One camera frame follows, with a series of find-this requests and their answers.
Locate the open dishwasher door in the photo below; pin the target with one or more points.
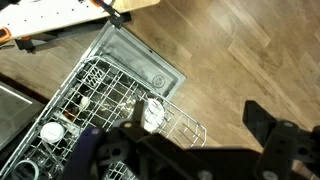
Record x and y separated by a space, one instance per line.
138 58

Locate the wire dishwasher rack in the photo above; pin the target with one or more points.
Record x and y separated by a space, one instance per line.
97 93

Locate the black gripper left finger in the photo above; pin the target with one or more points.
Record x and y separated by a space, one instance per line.
138 112

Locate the orange black clamp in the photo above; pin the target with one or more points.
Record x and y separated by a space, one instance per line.
117 19

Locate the white cup in rack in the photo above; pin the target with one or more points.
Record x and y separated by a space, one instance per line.
52 132

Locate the white robot base table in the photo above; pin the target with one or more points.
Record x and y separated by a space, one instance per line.
29 17

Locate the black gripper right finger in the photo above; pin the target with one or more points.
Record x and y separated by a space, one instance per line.
258 121

